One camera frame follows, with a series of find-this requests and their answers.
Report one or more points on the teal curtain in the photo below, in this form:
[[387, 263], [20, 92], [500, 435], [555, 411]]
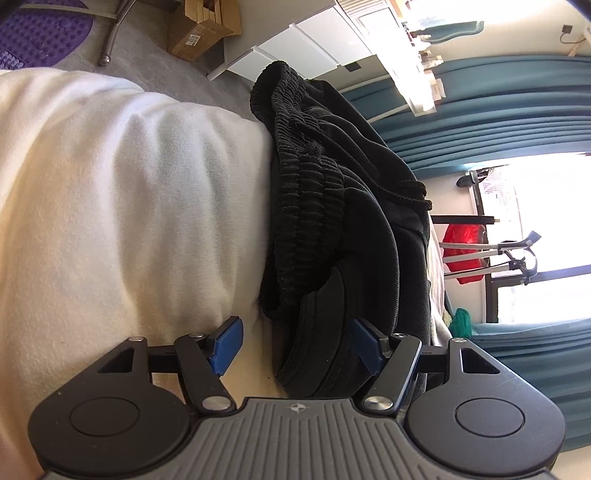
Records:
[[545, 360], [485, 106]]

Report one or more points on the white drawer cabinet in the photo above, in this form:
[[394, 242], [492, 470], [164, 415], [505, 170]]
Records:
[[295, 46]]

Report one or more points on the red bag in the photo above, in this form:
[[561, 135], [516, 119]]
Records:
[[461, 235]]

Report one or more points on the cardboard box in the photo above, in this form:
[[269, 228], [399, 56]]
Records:
[[198, 32]]

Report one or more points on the window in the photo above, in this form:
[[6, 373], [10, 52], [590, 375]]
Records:
[[554, 207]]

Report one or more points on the black pants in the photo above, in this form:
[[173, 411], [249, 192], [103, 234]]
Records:
[[351, 207]]

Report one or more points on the purple mat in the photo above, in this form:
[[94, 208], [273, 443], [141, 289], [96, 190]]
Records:
[[37, 37]]

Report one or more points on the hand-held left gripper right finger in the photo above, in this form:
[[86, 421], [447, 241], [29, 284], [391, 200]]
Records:
[[364, 344]]

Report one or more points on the metal chair leg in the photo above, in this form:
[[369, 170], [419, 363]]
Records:
[[115, 32]]

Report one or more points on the green garment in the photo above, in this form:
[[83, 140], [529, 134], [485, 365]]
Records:
[[461, 323]]

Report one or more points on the black wall plug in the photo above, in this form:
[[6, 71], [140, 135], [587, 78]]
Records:
[[567, 33]]

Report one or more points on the pastel duvet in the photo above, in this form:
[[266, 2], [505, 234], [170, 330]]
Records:
[[115, 207]]

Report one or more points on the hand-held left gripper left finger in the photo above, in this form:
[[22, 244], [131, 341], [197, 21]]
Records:
[[228, 344]]

